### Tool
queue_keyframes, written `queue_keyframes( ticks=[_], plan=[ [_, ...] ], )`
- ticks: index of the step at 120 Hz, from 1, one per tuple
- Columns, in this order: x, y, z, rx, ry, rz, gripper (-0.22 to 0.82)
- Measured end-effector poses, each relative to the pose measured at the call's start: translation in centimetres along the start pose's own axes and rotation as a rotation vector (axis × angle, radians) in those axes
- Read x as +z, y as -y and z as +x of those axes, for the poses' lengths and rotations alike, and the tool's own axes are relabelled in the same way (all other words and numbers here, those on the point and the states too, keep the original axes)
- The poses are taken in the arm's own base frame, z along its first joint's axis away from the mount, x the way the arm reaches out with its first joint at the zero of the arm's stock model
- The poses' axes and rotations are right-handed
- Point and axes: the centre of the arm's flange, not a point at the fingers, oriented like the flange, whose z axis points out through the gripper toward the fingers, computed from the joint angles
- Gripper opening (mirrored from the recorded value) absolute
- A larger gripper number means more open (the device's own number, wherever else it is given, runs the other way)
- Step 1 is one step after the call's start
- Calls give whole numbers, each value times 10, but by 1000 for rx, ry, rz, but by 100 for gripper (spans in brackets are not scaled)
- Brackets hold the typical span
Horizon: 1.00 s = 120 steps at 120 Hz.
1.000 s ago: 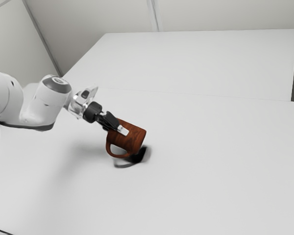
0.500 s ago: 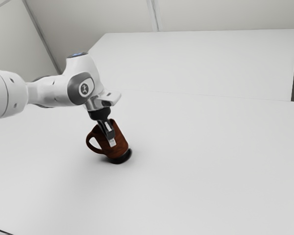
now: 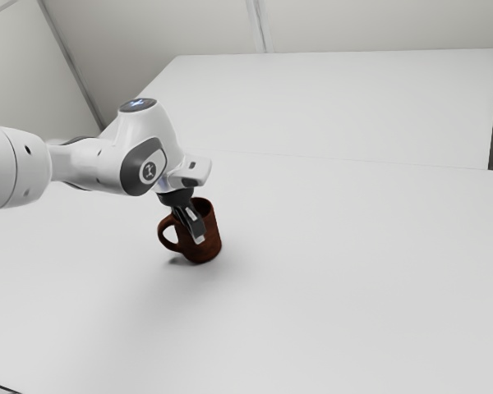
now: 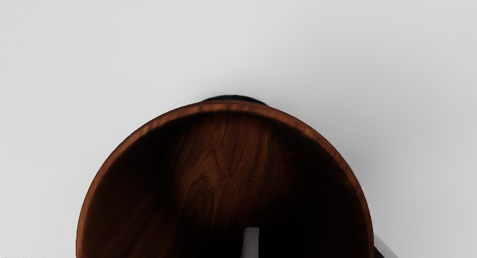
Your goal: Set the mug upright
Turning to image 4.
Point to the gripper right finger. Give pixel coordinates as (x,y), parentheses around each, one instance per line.
(381,249)

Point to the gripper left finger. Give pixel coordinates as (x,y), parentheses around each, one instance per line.
(250,243)

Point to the brown wooden mug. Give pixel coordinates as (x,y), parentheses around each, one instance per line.
(223,168)

